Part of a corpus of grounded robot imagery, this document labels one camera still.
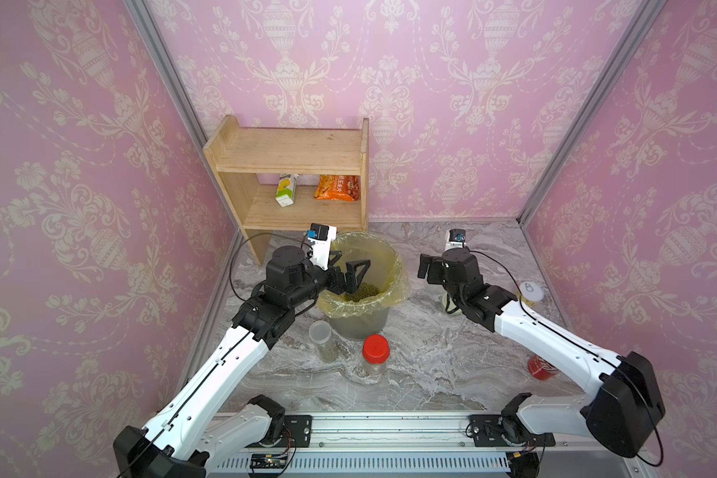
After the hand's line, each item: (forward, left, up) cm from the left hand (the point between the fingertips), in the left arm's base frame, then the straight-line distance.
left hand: (357, 260), depth 68 cm
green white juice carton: (+33, +24, -6) cm, 41 cm away
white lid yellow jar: (+8, -55, -26) cm, 61 cm away
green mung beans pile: (+10, -2, -29) cm, 30 cm away
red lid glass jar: (-14, -5, -20) cm, 25 cm away
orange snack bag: (+35, +7, -7) cm, 36 cm away
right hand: (+9, -22, -9) cm, 26 cm away
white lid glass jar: (-11, +9, -16) cm, 21 cm away
